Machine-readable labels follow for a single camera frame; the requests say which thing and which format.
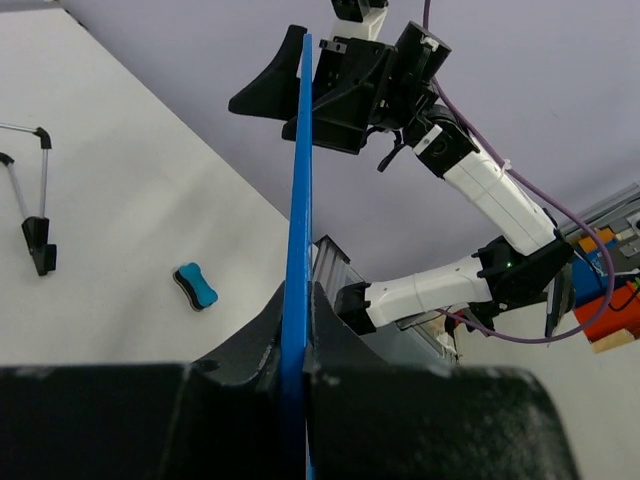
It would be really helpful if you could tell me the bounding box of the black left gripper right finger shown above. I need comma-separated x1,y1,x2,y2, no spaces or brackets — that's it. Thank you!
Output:
305,284,580,479

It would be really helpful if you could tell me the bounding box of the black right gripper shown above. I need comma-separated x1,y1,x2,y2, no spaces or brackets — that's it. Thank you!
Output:
228,25,398,154

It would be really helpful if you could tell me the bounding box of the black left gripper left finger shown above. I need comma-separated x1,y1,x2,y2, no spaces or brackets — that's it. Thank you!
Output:
1,290,284,479

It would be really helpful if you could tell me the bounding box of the blue framed whiteboard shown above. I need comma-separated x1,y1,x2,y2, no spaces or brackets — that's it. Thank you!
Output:
279,33,313,479

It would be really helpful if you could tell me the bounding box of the blue black eraser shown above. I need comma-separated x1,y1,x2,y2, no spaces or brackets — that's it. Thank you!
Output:
172,262,219,311

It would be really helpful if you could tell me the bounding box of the metal whiteboard stand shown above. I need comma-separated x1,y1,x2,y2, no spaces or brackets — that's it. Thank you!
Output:
0,122,59,278

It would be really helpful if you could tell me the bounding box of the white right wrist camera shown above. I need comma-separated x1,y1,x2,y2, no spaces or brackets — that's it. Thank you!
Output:
323,0,389,54

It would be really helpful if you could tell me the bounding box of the aluminium front rail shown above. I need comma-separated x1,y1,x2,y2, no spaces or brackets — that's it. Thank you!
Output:
312,183,639,364

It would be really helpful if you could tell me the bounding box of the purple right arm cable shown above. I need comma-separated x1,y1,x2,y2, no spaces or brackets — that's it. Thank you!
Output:
422,0,619,346

